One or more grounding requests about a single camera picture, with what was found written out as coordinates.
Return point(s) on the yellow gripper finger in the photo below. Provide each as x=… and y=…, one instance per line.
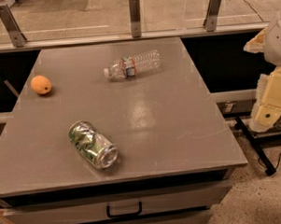
x=267, y=109
x=255, y=44

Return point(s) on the orange fruit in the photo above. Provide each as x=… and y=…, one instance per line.
x=41, y=85

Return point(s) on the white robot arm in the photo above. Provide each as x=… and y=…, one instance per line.
x=272, y=42

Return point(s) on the black metal floor bar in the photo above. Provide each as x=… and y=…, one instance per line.
x=270, y=170

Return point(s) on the upper grey drawer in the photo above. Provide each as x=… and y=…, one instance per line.
x=92, y=209

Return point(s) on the clear plastic water bottle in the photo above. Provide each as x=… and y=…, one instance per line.
x=130, y=66

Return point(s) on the crushed green aluminium can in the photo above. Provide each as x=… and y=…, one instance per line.
x=92, y=145

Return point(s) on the metal railing base rail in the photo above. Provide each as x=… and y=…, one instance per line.
x=104, y=39

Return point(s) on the right metal railing bracket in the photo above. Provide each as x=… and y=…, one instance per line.
x=211, y=18

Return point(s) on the metal railing bracket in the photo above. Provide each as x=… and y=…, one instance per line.
x=211, y=18
x=18, y=39
x=135, y=18

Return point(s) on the middle metal railing bracket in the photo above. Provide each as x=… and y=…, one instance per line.
x=135, y=18

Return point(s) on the black upper drawer handle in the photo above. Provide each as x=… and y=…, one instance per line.
x=134, y=209

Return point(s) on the left metal railing bracket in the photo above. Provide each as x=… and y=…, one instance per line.
x=18, y=39

